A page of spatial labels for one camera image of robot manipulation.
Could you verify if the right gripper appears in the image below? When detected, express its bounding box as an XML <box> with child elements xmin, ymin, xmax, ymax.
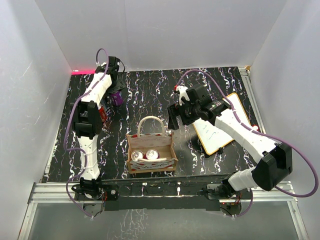
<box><xmin>167</xmin><ymin>98</ymin><xmax>200</xmax><ymax>130</ymax></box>

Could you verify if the purple fanta can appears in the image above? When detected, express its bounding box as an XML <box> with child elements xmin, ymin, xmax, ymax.
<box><xmin>110</xmin><ymin>90</ymin><xmax>124</xmax><ymax>107</ymax></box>
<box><xmin>145</xmin><ymin>149</ymin><xmax>160</xmax><ymax>161</ymax></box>

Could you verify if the red soda can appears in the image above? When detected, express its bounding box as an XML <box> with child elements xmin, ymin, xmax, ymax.
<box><xmin>131</xmin><ymin>149</ymin><xmax>144</xmax><ymax>162</ymax></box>
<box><xmin>98</xmin><ymin>106</ymin><xmax>108</xmax><ymax>123</ymax></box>

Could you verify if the burlap watermelon canvas bag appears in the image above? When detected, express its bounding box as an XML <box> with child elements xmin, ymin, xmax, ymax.
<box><xmin>126</xmin><ymin>116</ymin><xmax>178</xmax><ymax>174</ymax></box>

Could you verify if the blue red-top soda can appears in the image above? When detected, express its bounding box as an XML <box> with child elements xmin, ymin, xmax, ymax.
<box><xmin>101</xmin><ymin>98</ymin><xmax>108</xmax><ymax>118</ymax></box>

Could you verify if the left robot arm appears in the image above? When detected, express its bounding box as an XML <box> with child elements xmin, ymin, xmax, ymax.
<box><xmin>71</xmin><ymin>56</ymin><xmax>125</xmax><ymax>181</ymax></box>

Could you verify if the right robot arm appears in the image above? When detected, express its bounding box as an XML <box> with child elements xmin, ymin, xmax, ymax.
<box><xmin>167</xmin><ymin>84</ymin><xmax>293</xmax><ymax>199</ymax></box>

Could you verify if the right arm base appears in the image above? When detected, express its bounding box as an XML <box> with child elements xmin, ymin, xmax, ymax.
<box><xmin>201</xmin><ymin>184</ymin><xmax>249</xmax><ymax>204</ymax></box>

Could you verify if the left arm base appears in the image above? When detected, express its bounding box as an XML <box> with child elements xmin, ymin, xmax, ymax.
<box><xmin>71</xmin><ymin>177</ymin><xmax>119</xmax><ymax>202</ymax></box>

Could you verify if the pink tape strip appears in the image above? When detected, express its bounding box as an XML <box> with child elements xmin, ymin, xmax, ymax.
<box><xmin>71</xmin><ymin>70</ymin><xmax>95</xmax><ymax>75</ymax></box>

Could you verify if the orange-framed whiteboard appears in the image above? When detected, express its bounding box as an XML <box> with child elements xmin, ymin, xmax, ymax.
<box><xmin>192</xmin><ymin>93</ymin><xmax>251</xmax><ymax>155</ymax></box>

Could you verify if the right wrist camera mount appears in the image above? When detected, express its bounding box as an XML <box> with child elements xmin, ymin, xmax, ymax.
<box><xmin>174</xmin><ymin>85</ymin><xmax>190</xmax><ymax>106</ymax></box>

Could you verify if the aluminium front rail frame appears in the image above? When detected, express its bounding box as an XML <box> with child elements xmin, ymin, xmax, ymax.
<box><xmin>18</xmin><ymin>182</ymin><xmax>309</xmax><ymax>240</ymax></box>

